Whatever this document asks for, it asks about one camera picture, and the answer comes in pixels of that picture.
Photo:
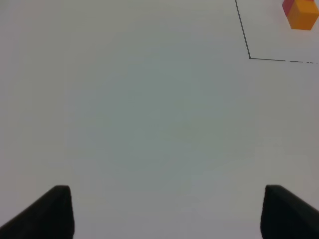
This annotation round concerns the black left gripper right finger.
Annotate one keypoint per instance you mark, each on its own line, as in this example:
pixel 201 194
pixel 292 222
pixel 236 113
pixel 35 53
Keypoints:
pixel 286 216

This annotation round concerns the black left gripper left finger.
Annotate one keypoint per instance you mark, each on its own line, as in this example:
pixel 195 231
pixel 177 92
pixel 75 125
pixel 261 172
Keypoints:
pixel 49 217

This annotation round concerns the orange template block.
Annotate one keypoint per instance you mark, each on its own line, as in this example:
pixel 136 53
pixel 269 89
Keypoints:
pixel 303 14

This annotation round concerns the red template block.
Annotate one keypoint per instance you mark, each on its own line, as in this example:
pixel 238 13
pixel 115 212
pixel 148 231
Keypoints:
pixel 287 5

